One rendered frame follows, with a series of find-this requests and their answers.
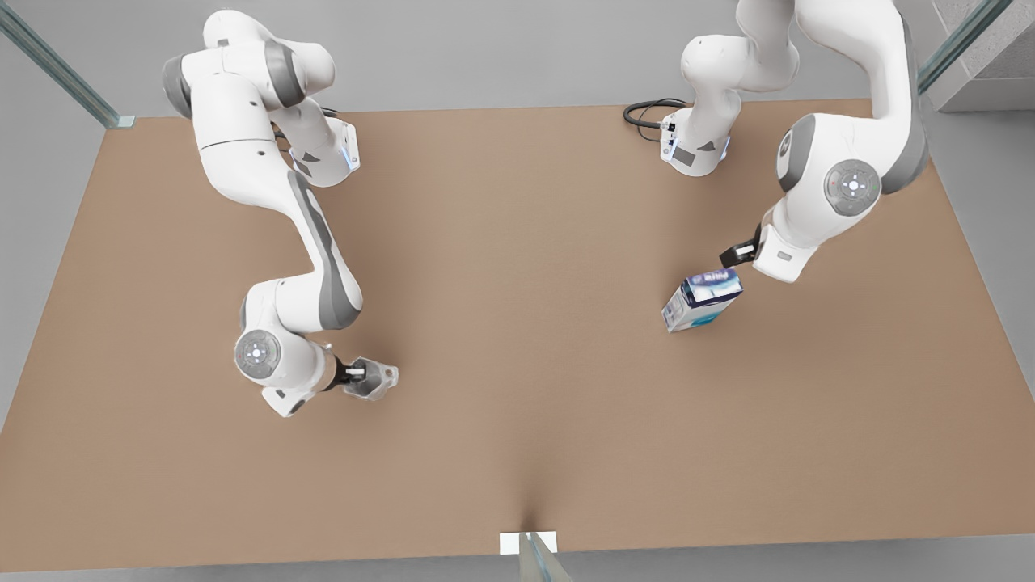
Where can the blue and white carton box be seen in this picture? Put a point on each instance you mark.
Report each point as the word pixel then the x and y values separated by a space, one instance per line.
pixel 700 301

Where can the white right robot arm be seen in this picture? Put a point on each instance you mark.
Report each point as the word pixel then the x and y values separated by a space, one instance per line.
pixel 242 137

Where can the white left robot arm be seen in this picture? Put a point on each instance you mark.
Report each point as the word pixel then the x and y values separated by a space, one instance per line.
pixel 841 153

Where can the silver frame post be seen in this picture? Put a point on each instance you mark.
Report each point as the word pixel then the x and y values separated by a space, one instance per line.
pixel 534 554
pixel 958 44
pixel 57 69

